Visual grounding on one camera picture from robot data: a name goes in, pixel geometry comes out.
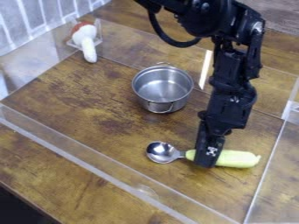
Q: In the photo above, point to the clear acrylic enclosure wall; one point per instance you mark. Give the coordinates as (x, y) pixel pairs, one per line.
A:
(180, 206)

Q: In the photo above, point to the red white toy mushroom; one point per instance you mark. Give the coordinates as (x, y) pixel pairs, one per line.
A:
(83, 34)

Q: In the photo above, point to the green handled metal spoon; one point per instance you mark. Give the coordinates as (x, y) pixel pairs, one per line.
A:
(163, 153)

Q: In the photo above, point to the small steel pot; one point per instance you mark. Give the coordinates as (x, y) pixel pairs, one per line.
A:
(161, 87)

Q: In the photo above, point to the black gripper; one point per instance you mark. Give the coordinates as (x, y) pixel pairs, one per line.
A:
(225, 114)

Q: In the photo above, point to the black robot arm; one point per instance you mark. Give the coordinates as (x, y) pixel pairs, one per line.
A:
(235, 28)

